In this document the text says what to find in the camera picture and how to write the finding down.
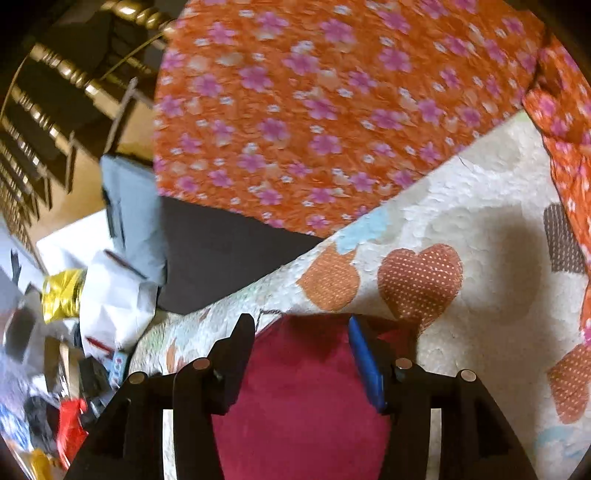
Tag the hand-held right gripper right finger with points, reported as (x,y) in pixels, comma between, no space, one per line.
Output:
(367,364)

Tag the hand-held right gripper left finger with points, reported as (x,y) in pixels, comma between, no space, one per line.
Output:
(233,364)

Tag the dark red cloth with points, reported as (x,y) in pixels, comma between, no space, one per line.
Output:
(300,415)

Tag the dark brown cushion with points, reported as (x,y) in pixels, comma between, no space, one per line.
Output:
(217,258)

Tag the blue printed box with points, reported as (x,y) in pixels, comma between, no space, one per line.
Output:
(119,367)

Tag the white paper bag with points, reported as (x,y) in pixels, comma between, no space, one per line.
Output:
(111,300)

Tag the heart print quilt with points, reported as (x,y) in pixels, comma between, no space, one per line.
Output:
(485,240)

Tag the red packet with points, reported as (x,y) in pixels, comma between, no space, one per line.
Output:
(71,429)

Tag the grey bag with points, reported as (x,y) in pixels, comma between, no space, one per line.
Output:
(134,212)

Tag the yellow shiny bag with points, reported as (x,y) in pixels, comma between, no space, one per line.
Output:
(62,295)

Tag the white board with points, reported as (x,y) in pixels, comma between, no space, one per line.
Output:
(69,244)

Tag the orange floral cloth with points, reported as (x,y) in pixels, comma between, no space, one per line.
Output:
(323,115)

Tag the wooden spindle railing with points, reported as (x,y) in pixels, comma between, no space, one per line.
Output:
(69,69)

